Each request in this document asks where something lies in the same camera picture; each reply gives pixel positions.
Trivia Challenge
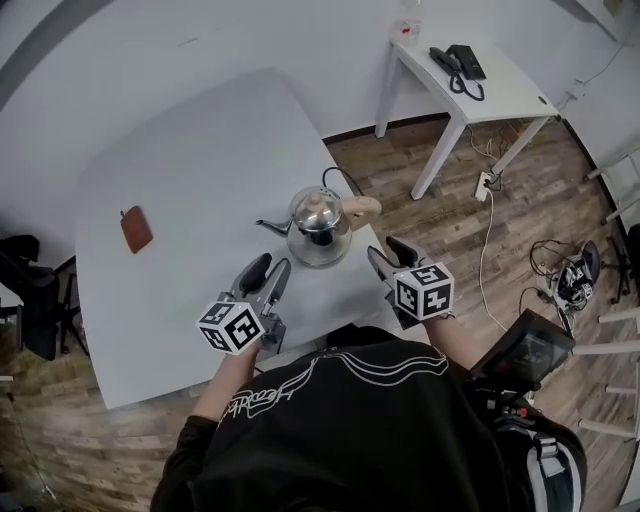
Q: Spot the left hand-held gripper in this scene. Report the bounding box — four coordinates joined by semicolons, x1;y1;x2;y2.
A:
195;252;293;358

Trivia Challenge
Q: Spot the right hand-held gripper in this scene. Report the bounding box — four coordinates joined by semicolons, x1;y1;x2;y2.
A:
366;235;457;330

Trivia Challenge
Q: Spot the silver kettle with wooden handle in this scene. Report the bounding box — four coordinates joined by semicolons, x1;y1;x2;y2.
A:
255;185;384;269

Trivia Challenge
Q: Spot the person's right forearm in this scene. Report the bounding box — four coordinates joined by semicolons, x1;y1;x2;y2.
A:
428;311;477;372

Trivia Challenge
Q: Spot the person's left forearm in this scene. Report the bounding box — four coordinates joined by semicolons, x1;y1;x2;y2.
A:
191;343;262;427

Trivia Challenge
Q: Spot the white power strip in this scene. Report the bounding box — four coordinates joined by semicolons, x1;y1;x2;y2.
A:
473;170;495;203

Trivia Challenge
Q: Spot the brown leather pouch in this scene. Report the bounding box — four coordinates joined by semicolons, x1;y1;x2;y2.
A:
119;205;154;255

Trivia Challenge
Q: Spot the black monitor screen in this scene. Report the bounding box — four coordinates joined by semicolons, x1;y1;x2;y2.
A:
467;308;577;401

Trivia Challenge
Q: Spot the person's black printed shirt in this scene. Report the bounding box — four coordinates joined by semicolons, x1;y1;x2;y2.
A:
158;324;506;512

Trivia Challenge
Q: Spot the white side table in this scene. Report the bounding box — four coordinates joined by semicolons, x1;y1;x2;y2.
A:
374;36;561;202

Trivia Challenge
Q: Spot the black desk telephone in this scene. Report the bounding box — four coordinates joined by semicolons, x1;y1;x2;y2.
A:
428;43;488;101

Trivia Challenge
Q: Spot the clear plastic bottle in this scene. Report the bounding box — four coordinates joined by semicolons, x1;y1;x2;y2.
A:
393;0;427;47

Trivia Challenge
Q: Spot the black office chair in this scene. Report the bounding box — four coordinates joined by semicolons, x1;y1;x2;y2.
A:
0;233;92;362

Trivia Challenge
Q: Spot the black and grey backpack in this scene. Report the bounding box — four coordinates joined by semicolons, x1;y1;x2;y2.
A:
487;399;589;512

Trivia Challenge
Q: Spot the white power cable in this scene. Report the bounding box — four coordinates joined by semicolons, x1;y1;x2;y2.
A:
477;189;509;334

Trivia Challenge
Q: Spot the black kettle power cable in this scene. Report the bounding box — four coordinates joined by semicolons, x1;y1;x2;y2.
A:
321;166;369;197

